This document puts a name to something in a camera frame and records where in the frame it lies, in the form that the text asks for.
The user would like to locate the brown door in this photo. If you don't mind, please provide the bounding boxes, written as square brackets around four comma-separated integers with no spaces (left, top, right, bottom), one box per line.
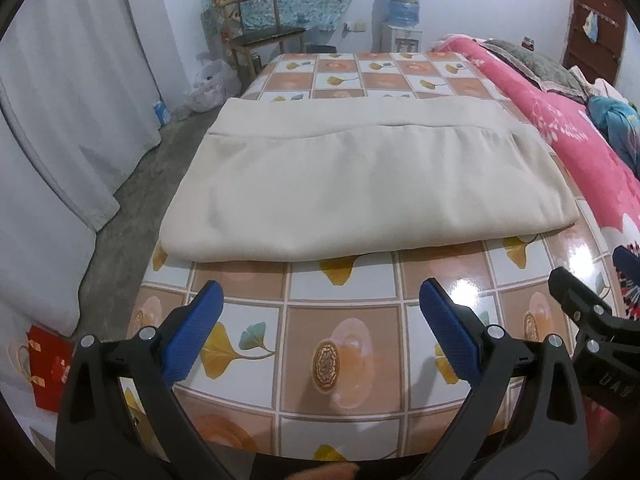
[562,0,628,86]

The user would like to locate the white water dispenser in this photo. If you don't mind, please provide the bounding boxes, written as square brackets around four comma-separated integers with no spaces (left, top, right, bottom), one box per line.
[382,24,423,54]

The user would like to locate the pink floral blanket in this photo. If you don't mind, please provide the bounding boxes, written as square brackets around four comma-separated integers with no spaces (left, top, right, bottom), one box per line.
[432,34,640,321]

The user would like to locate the wooden chair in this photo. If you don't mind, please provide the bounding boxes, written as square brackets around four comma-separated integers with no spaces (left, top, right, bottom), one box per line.
[220,0,308,81]

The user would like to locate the grey green pillow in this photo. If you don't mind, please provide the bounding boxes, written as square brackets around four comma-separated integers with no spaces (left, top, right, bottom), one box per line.
[482,39,596,103]

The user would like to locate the blue water bottle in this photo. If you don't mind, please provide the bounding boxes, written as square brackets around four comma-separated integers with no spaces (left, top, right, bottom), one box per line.
[387,0,421,27]

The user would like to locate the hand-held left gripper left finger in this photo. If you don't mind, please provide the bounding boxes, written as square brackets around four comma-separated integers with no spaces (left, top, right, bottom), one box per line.
[55,280,236,480]

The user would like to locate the cream zip jacket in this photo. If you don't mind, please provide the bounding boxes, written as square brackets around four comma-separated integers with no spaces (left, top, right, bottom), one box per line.
[160,96,581,263]

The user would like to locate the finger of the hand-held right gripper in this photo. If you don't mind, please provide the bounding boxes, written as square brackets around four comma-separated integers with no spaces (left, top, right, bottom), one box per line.
[548,267,640,351]
[612,246,640,288]

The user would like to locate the white curtain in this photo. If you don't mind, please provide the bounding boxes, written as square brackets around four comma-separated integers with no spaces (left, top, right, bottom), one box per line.
[0,0,163,338]

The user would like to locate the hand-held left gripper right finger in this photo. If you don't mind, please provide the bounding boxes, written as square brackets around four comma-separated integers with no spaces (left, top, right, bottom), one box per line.
[419,278,588,480]

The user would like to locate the red gift bag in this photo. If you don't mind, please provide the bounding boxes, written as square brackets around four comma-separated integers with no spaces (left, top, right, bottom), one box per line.
[25,324,76,413]

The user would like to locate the person's left hand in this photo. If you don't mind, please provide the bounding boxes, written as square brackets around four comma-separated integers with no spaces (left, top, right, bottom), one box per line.
[290,462,361,480]

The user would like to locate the white plastic bag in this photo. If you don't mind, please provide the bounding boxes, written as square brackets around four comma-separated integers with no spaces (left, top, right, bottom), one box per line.
[187,57,241,113]

